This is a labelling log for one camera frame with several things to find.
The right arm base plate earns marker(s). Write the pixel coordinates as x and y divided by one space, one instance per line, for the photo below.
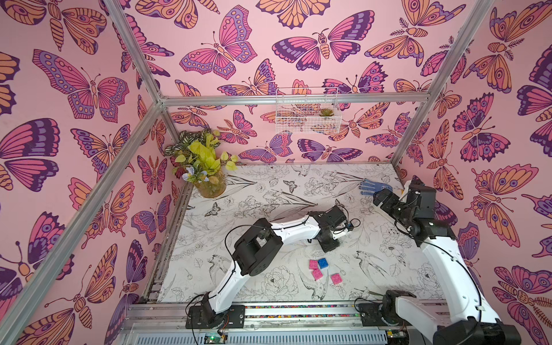
371 314

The potted green plant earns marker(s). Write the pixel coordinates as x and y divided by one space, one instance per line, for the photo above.
196 161

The blue work glove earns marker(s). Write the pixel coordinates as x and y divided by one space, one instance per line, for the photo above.
368 187

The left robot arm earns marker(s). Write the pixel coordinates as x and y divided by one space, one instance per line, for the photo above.
255 250

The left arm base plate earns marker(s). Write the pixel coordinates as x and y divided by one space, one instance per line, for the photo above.
201 317

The white wire basket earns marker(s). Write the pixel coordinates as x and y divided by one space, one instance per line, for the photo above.
299 114

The small succulent in basket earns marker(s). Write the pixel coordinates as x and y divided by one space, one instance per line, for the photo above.
326 112

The blue lego brick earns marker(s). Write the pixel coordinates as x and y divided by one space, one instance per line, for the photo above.
322 263

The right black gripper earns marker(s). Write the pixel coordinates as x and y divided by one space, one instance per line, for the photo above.
383 198

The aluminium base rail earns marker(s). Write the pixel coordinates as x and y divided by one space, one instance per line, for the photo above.
334 322

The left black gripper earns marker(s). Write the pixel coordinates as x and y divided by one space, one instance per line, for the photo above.
333 246

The pink lego brick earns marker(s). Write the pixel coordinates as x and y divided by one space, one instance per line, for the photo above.
317 274
313 265
336 279

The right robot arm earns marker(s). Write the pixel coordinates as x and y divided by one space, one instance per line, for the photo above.
469 319

